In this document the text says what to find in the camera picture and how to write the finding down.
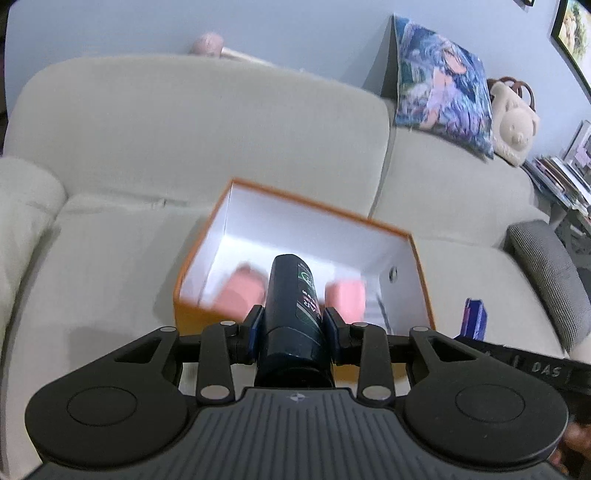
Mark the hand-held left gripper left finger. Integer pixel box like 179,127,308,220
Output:
111,305,265,407

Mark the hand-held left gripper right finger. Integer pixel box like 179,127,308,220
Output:
323,305,481,407

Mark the pink bottle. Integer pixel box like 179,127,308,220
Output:
215,263,366,325

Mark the dark shampoo bottle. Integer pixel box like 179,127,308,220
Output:
254,254,336,391

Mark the blue box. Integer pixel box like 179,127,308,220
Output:
462,298,489,340

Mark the orange cardboard box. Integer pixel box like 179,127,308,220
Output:
173,179,437,339

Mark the person's right hand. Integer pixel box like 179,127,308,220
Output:
564,422,591,468

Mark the grey checked cushion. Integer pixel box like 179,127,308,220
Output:
505,220,585,355

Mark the stack of books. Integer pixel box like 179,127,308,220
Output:
523,154,591,219

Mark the beige fabric sofa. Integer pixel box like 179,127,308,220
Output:
0,53,578,480

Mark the cream bear plush bag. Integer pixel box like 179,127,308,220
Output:
488,78,541,168

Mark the printed figure pillow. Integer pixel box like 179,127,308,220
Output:
392,14,496,160

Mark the standing photo frame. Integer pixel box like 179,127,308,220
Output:
562,119,591,172

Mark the framed wall picture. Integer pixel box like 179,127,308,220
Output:
549,0,591,89

